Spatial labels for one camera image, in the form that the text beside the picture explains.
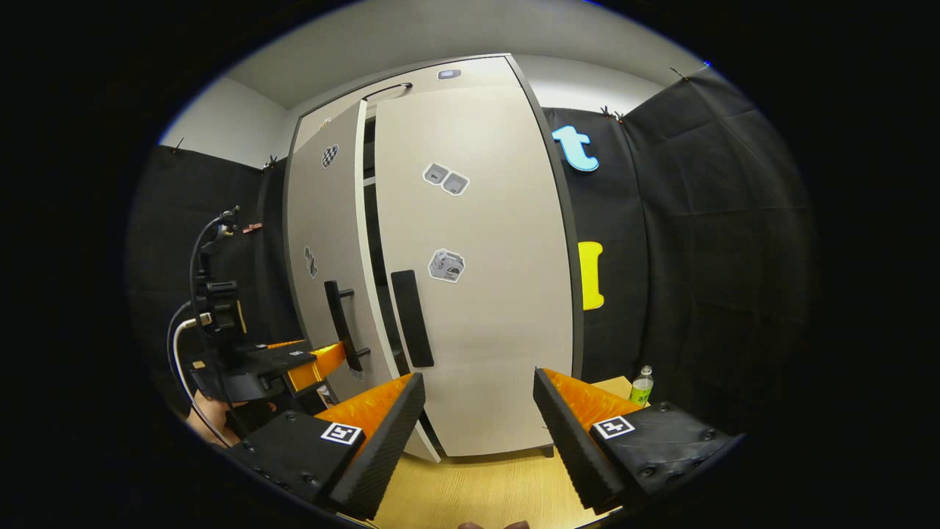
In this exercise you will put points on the grey cabinet drawer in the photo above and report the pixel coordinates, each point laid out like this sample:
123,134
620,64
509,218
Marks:
485,73

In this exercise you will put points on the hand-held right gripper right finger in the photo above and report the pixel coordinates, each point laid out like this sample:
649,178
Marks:
569,452

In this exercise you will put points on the grey shoe cabinet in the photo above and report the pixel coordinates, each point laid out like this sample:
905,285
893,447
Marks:
577,308

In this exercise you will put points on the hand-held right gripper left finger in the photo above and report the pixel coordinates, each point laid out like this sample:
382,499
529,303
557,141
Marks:
374,455

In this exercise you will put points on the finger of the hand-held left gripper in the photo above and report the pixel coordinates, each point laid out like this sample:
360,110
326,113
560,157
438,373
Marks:
275,361
283,345

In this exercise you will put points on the grey cabinet door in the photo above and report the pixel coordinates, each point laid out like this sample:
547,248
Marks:
323,220
499,294

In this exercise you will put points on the green label plastic bottle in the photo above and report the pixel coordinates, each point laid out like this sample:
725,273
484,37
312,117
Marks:
641,393

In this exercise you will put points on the black backdrop cloth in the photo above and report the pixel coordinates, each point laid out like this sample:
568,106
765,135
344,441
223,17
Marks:
698,257
161,242

